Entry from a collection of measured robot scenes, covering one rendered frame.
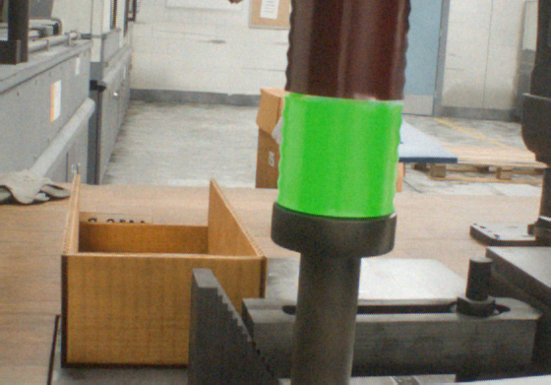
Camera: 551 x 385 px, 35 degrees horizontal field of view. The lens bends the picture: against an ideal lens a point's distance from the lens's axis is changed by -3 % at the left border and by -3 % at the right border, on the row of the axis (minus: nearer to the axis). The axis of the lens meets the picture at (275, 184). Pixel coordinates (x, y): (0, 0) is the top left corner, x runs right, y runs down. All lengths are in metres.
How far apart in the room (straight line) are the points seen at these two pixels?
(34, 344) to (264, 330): 0.21
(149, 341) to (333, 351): 0.25
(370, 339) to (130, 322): 0.17
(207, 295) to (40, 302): 0.27
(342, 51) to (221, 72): 11.05
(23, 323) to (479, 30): 11.51
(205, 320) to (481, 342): 0.13
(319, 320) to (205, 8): 11.01
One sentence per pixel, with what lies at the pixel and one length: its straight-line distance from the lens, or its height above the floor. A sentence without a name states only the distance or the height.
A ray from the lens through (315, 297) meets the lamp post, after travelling 0.28.
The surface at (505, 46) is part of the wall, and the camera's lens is 12.15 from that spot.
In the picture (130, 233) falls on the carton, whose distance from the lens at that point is 0.76.
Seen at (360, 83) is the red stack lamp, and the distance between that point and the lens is 0.26.
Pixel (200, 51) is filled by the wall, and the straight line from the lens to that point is 11.28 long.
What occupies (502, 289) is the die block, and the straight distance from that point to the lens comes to 0.51.
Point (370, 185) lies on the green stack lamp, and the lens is 0.27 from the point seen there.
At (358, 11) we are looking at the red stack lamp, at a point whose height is 1.11.
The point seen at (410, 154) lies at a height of 1.03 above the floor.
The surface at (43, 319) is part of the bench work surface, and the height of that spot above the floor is 0.90.
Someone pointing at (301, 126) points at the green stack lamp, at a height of 1.08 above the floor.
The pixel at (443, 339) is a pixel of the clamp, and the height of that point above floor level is 0.96.
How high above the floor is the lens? 1.11
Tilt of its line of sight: 11 degrees down
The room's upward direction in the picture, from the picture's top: 4 degrees clockwise
